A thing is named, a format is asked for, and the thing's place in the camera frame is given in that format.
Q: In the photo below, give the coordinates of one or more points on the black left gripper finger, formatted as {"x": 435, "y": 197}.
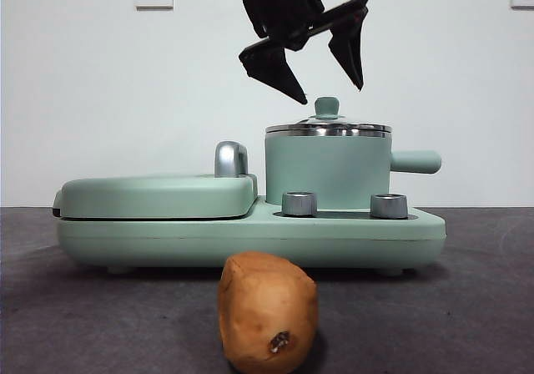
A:
{"x": 271, "y": 65}
{"x": 350, "y": 52}

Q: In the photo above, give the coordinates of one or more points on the glass pot lid green knob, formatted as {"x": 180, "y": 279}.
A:
{"x": 326, "y": 107}

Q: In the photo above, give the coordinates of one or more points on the brown potato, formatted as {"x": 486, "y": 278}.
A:
{"x": 267, "y": 307}

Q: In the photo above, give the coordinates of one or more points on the green hinged griddle lid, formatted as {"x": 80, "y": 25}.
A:
{"x": 158, "y": 194}

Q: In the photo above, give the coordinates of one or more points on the silver control knob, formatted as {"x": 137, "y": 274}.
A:
{"x": 389, "y": 206}
{"x": 299, "y": 203}

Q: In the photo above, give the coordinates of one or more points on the green breakfast machine base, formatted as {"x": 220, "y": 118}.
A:
{"x": 250, "y": 244}

